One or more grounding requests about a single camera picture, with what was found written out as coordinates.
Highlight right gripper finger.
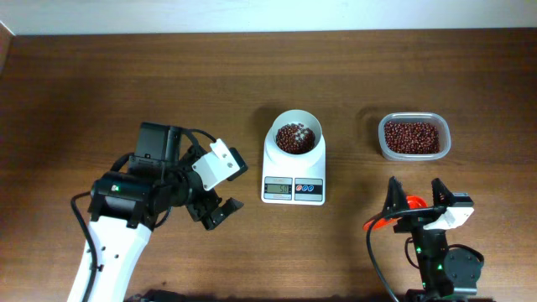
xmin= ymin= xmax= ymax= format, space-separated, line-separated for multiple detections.
xmin=431 ymin=178 xmax=453 ymax=206
xmin=381 ymin=176 xmax=409 ymax=217

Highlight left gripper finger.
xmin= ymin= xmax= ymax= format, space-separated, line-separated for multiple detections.
xmin=203 ymin=198 xmax=244 ymax=231
xmin=185 ymin=190 xmax=222 ymax=222

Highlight orange measuring scoop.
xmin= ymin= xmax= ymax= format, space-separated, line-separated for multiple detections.
xmin=362 ymin=195 xmax=428 ymax=231

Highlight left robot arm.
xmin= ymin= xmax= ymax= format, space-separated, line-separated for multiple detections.
xmin=68 ymin=122 xmax=248 ymax=301

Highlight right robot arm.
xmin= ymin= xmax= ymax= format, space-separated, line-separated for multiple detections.
xmin=381 ymin=177 xmax=484 ymax=301

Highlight white digital kitchen scale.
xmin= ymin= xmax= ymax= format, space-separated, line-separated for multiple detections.
xmin=260 ymin=131 xmax=327 ymax=206

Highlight red beans pile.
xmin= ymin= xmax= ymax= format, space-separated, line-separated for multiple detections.
xmin=383 ymin=122 xmax=440 ymax=154

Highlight clear plastic bean container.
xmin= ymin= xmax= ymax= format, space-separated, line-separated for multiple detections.
xmin=378 ymin=112 xmax=451 ymax=161

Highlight red beans in bowl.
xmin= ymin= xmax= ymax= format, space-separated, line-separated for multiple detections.
xmin=275 ymin=123 xmax=315 ymax=154

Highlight white round bowl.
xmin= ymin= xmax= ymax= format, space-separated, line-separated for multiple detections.
xmin=268 ymin=109 xmax=326 ymax=156

